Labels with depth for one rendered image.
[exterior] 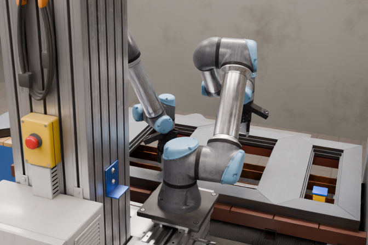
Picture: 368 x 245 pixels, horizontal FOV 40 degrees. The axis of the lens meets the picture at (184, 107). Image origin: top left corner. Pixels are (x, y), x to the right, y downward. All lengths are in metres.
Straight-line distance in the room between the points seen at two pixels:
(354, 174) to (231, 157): 0.97
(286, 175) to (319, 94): 2.65
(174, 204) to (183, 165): 0.14
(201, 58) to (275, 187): 0.73
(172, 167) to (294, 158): 1.01
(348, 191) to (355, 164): 0.27
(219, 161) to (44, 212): 0.57
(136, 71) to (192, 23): 3.20
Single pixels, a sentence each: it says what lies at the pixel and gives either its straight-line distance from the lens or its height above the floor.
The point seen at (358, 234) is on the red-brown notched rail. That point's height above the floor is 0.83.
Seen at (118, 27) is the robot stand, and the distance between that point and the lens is 1.43.
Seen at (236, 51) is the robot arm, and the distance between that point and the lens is 1.80.
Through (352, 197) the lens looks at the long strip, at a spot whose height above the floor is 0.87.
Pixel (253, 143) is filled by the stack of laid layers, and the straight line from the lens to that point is 2.75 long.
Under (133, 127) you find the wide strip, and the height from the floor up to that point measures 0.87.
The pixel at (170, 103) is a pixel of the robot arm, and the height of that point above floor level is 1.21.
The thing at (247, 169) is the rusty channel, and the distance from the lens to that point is 2.70.
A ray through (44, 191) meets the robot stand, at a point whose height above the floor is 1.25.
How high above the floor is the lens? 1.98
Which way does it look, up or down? 21 degrees down
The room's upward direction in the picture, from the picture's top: 2 degrees clockwise
